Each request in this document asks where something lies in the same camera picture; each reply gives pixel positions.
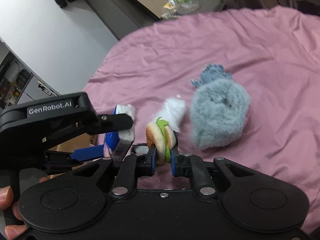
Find plush hamburger toy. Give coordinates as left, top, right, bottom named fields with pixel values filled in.
left=146, top=116, right=178, bottom=164

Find blue tissue pack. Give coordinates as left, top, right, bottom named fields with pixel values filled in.
left=104, top=104, right=136, bottom=161

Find person's left hand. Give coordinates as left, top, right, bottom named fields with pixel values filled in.
left=1, top=185, right=27, bottom=239

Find small black white object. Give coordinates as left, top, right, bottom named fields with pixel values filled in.
left=131, top=143, right=149, bottom=155

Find cardboard box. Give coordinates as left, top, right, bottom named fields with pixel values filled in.
left=50, top=133, right=98, bottom=153

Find white plastic wrapped bundle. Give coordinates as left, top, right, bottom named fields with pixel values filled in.
left=155, top=95, right=187, bottom=132

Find grey fluffy slipper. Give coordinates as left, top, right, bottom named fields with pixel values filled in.
left=190, top=79, right=250, bottom=150

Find blue crocheted doily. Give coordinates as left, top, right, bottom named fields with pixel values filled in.
left=190, top=64, right=233, bottom=88

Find small bottles near jar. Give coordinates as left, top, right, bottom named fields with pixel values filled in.
left=162, top=0, right=179, bottom=20

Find pink bed sheet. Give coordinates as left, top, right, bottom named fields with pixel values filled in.
left=84, top=6, right=319, bottom=233

